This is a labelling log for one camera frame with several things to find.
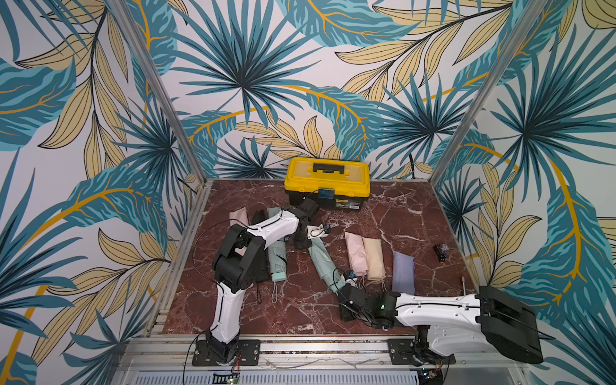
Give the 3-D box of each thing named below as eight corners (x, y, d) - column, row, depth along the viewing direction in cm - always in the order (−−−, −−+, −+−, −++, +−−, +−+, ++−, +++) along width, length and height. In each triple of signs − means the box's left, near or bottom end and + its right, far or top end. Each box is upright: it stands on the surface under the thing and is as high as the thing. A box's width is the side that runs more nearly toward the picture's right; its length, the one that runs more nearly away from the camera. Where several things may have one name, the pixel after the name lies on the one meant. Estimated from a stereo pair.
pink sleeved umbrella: (349, 275, 91) (350, 271, 88) (345, 236, 102) (346, 232, 99) (366, 275, 91) (368, 271, 88) (360, 236, 102) (362, 232, 99)
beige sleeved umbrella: (368, 279, 90) (370, 276, 88) (362, 240, 100) (363, 237, 98) (386, 279, 90) (388, 276, 88) (378, 240, 101) (380, 237, 98)
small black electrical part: (438, 263, 95) (444, 257, 91) (433, 248, 99) (438, 242, 95) (445, 263, 95) (452, 257, 91) (440, 248, 99) (445, 242, 95)
